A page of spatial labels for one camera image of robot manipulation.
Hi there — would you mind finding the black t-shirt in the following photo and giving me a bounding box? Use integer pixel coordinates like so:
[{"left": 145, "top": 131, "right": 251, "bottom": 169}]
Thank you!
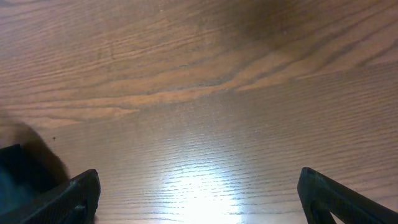
[{"left": 1, "top": 142, "right": 69, "bottom": 215}]

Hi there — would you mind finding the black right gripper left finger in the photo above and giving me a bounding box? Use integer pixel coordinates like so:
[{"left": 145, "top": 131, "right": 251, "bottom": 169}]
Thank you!
[{"left": 1, "top": 169, "right": 101, "bottom": 224}]

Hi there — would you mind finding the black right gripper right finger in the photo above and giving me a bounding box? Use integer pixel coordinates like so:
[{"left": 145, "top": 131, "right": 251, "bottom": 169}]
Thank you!
[{"left": 297, "top": 167, "right": 397, "bottom": 224}]

